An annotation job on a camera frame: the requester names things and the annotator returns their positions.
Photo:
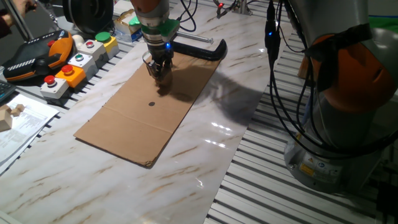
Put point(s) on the white printed paper sheets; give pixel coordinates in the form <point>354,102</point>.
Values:
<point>21,130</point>

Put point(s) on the white box small red button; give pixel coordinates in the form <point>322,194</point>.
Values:
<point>94,51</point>

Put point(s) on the cardboard box white label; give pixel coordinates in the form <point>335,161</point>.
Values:
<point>124,23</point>

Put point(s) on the large wooden cube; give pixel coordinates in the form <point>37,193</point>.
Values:
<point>4,121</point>

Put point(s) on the small wooden cube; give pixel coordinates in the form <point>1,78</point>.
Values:
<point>20,107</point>
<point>4,108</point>
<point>15,112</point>

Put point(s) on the grey metal frame bar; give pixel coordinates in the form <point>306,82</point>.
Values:
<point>21,23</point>

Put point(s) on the black orange teach pendant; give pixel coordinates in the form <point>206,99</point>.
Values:
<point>34,62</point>

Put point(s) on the brown cardboard sheet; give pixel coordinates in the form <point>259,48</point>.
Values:
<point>133,124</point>

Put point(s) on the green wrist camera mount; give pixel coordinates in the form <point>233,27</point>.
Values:
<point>168,28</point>

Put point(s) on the orange box red button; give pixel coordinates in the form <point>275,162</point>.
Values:
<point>72,77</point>

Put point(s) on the long metal bolt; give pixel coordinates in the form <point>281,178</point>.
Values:
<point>196,38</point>

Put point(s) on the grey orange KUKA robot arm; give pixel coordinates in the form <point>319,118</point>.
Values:
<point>342,77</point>

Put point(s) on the orange brown cardboard boxes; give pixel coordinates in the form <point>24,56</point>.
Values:
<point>304,67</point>

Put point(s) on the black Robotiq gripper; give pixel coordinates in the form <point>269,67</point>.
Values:
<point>160,53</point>

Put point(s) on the small device red light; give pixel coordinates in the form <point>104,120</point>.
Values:
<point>222,7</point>

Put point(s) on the green cloth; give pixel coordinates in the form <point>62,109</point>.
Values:
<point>385,23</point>

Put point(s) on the white box green button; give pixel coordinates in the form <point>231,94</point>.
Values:
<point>84,63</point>

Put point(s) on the white egg shaped object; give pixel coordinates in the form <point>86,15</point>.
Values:
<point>77,41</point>

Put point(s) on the black filament spool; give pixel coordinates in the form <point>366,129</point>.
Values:
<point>88,14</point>

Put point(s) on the black computer keyboard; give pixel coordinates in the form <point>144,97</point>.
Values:
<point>5,91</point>

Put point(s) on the yellow box green button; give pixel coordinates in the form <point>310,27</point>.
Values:
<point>110,45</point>

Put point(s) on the white marble pattern mat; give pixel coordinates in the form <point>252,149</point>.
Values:
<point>93,186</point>

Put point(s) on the white box large red button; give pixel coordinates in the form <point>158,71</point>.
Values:
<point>54,88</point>

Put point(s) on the person hand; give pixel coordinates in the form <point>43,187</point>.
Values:
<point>23,5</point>

